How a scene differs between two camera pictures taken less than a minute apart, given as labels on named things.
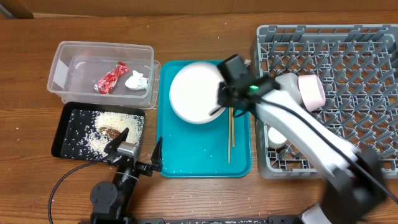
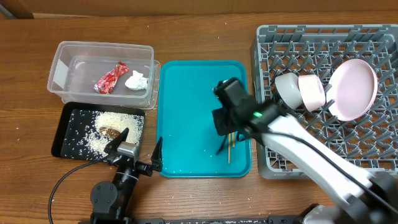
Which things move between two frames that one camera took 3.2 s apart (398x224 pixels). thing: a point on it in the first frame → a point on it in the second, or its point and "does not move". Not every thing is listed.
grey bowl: (288, 83) does not move
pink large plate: (193, 91) → (352, 89)
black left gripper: (147, 169) does not move
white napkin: (136, 81) does not move
